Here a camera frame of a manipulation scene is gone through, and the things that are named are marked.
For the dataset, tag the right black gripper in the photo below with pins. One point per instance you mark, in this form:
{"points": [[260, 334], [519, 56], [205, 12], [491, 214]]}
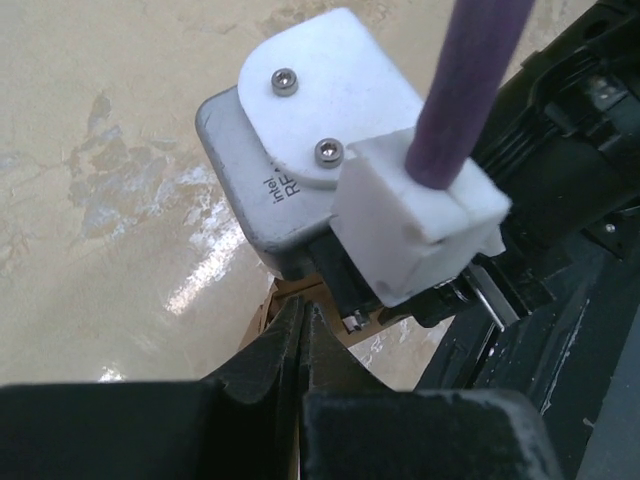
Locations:
{"points": [[550, 317]]}

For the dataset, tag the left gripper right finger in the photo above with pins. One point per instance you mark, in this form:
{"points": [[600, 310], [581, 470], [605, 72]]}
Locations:
{"points": [[352, 426]]}

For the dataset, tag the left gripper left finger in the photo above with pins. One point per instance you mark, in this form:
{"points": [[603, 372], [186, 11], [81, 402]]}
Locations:
{"points": [[235, 423]]}

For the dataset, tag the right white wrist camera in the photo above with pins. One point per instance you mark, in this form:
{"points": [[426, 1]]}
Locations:
{"points": [[312, 140]]}

